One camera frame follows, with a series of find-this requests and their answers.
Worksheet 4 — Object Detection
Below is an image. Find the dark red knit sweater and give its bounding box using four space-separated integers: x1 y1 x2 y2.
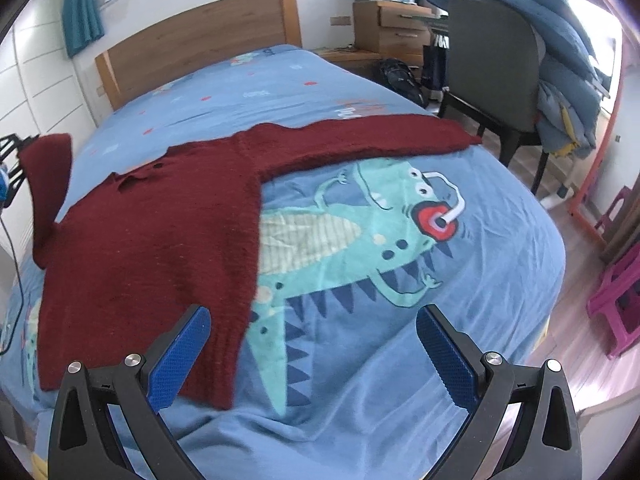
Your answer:
18 114 474 410

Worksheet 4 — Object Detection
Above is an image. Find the white wardrobe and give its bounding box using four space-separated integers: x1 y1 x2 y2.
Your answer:
0 8 98 261

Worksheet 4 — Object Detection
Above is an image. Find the teal curtain left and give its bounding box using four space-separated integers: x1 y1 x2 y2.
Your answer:
62 0 105 58

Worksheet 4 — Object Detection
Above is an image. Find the pink plastic stool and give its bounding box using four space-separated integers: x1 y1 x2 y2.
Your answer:
584 185 640 360

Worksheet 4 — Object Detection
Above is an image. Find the blue dinosaur print bedsheet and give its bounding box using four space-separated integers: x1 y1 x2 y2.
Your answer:
1 46 565 479

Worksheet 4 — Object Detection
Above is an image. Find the wooden headboard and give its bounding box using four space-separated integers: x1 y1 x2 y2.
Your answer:
96 0 303 110

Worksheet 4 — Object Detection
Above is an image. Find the blue quilt on chair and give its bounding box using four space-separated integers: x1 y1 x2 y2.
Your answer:
426 0 602 158

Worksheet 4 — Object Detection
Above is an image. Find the black bag on floor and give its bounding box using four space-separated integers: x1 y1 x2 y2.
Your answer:
374 58 427 108

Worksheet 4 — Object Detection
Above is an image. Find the dark grey chair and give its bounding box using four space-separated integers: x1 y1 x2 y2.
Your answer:
438 0 543 166

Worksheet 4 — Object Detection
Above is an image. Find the wooden drawer cabinet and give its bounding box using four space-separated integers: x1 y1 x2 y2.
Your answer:
352 0 434 66

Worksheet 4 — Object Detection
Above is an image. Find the orange framed mirror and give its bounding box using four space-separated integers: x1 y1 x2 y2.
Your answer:
566 34 633 247

